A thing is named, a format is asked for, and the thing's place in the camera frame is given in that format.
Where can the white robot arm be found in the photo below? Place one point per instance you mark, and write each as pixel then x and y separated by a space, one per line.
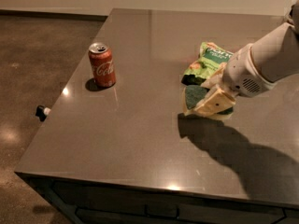
pixel 276 55

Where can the red cola can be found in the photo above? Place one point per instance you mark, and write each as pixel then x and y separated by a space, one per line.
pixel 101 60

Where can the green and yellow sponge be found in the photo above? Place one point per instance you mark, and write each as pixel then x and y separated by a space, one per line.
pixel 192 94

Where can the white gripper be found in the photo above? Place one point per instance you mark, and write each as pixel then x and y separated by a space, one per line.
pixel 241 75

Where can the small black white floor object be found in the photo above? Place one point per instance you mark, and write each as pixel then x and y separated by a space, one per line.
pixel 42 112

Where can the dark cabinet drawer front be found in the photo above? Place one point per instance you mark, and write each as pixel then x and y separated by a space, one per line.
pixel 86 202

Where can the green rice chip bag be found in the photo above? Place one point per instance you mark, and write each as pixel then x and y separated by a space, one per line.
pixel 209 60

